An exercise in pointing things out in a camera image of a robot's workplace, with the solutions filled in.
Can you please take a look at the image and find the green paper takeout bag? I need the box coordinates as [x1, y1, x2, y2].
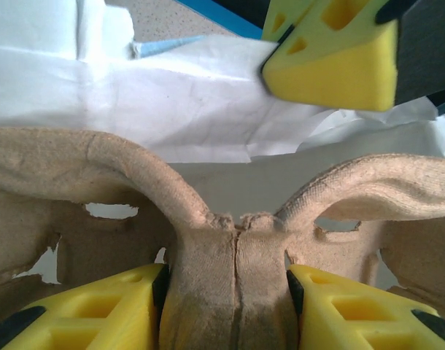
[0, 0, 445, 289]

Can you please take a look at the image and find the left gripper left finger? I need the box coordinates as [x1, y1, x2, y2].
[0, 262, 171, 350]

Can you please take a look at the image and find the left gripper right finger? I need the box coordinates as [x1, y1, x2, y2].
[286, 264, 445, 350]

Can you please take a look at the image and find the brown pulp cup carrier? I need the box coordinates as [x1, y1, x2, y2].
[0, 125, 445, 350]

